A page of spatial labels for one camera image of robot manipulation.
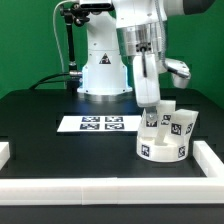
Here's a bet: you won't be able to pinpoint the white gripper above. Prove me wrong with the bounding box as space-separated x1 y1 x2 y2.
133 54 160 123

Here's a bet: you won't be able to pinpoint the white round stool seat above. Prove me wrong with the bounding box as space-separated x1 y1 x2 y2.
136 135 189 163

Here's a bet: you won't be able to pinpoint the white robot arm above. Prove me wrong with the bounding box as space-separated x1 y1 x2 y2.
79 0 215 121

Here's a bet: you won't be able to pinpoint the white marker sheet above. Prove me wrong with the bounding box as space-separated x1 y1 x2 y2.
57 115 141 133

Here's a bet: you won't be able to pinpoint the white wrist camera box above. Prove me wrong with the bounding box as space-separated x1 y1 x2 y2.
166 59 191 89

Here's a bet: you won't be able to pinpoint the white right fence wall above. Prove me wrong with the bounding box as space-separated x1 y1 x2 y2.
193 141 224 178

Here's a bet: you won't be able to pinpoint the white fence wall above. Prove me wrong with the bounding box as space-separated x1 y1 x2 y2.
0 142 10 170
0 178 224 205
193 141 224 178

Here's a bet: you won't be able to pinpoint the white front fence wall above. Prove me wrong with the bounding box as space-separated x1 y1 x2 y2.
0 178 224 205

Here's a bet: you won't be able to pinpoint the black cables on table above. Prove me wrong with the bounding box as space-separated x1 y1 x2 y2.
29 71 83 90

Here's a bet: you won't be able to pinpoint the black camera stand pole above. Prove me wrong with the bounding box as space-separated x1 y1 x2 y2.
60 3 89 71

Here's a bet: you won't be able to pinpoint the grey cable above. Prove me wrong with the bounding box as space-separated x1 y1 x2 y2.
52 0 76 74

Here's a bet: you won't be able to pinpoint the white left fence wall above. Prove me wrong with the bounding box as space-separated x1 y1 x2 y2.
0 142 10 170

